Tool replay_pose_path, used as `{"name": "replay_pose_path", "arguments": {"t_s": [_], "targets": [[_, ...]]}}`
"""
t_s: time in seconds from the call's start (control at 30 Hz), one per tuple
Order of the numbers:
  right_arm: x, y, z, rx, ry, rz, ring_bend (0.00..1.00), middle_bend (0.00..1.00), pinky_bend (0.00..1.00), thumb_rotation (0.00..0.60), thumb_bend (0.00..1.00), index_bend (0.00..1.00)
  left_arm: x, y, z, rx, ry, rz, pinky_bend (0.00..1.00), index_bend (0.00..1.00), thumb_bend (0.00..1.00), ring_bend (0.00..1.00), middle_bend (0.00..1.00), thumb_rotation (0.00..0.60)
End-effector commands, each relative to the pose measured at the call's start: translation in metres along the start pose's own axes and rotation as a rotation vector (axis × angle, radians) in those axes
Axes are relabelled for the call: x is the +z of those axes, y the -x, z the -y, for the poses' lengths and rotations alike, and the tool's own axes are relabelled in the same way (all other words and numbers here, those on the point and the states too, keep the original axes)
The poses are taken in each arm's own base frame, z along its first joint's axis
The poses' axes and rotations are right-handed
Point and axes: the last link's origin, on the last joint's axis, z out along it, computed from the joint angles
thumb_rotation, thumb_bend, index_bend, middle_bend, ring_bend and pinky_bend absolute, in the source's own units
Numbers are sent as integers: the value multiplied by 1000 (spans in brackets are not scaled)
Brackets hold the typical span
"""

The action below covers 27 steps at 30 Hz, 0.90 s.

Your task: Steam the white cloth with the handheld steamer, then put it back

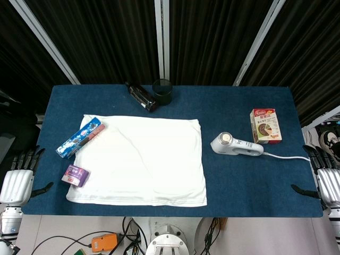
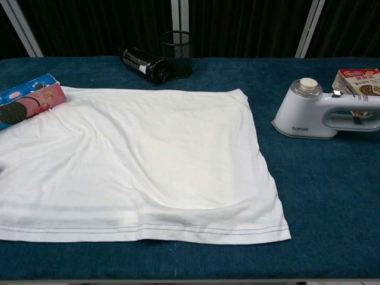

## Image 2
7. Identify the white handheld garment steamer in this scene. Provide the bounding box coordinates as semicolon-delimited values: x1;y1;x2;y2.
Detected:
271;77;380;140

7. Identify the white shirt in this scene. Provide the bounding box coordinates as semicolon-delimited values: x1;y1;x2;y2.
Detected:
0;85;292;243

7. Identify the black mesh pen holder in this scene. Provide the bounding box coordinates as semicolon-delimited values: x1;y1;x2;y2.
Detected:
161;30;194;80

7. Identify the black bottle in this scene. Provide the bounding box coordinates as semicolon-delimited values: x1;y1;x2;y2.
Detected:
119;46;172;86

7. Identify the blue table cover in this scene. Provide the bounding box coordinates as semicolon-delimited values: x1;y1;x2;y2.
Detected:
0;56;380;281

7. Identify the black curtain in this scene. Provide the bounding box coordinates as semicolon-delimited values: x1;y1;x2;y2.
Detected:
0;0;380;59

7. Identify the blue pink cookie box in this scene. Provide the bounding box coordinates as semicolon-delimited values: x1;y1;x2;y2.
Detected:
0;74;67;132

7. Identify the red chocolate snack box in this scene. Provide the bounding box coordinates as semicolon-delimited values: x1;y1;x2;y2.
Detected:
331;68;380;119

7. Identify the grey aluminium frame post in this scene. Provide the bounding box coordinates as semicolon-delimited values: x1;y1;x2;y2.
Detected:
0;0;45;58
171;0;191;57
295;0;326;59

